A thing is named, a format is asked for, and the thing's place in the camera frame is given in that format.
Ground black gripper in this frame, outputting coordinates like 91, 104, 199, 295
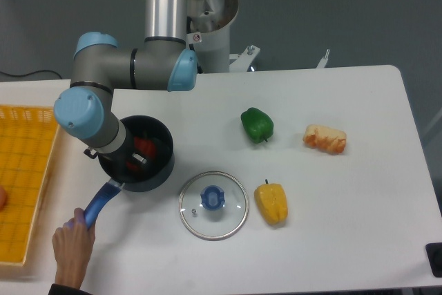
84, 129, 148, 171

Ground black pot blue handle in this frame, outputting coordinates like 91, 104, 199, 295
84, 115, 175, 227

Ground red bell pepper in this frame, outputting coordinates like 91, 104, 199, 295
126, 136, 157, 172

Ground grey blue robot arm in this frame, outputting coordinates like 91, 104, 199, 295
54, 0, 198, 169

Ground dark sleeve forearm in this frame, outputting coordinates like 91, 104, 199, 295
48, 283, 91, 295

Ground green bell pepper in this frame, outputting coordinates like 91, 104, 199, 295
240, 107, 274, 144

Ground yellow bell pepper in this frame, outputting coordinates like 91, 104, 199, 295
253, 181, 288, 226

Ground person's hand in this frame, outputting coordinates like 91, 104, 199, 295
52, 207, 95, 289

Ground glass lid blue knob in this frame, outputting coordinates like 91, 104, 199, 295
178, 171, 250, 241

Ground yellow woven basket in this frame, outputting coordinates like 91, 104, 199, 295
1, 105, 59, 266

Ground toast bread piece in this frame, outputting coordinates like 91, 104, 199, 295
302, 124, 347, 154

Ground black table corner device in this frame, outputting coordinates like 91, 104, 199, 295
425, 242, 442, 278

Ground black cable on floor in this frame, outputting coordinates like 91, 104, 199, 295
0, 69, 64, 80

